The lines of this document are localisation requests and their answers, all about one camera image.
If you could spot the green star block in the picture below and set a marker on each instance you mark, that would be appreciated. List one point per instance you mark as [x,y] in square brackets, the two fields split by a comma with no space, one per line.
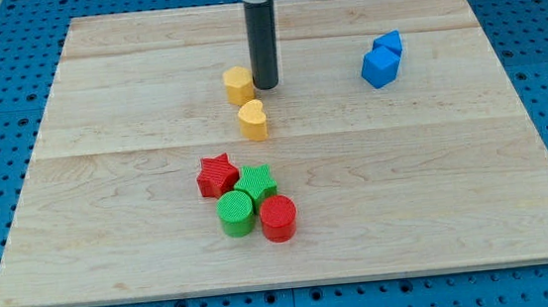
[257,183]

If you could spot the yellow heart block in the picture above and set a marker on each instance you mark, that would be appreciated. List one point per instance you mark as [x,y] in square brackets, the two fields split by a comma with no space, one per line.
[253,121]

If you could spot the red cylinder block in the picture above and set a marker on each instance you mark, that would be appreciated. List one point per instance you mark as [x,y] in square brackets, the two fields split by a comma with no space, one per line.
[278,217]

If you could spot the red star block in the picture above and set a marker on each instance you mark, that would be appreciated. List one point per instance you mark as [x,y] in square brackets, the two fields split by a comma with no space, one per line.
[217,176]

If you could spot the green cylinder block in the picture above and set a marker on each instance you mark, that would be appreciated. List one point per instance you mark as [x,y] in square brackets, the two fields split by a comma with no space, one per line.
[235,212]

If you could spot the yellow hexagon block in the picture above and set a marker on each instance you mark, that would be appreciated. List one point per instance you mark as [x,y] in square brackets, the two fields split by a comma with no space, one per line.
[239,85]

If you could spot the light wooden board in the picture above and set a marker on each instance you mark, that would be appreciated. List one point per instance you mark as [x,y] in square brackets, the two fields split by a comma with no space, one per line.
[440,171]

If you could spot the blue cube block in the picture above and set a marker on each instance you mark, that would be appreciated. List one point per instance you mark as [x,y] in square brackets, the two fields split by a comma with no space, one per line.
[380,67]

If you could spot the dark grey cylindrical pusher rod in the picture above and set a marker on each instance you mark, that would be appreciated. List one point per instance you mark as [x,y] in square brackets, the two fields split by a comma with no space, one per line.
[260,26]

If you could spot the blue pentagon block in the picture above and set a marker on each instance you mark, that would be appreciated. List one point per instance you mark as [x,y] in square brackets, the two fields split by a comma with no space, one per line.
[391,41]

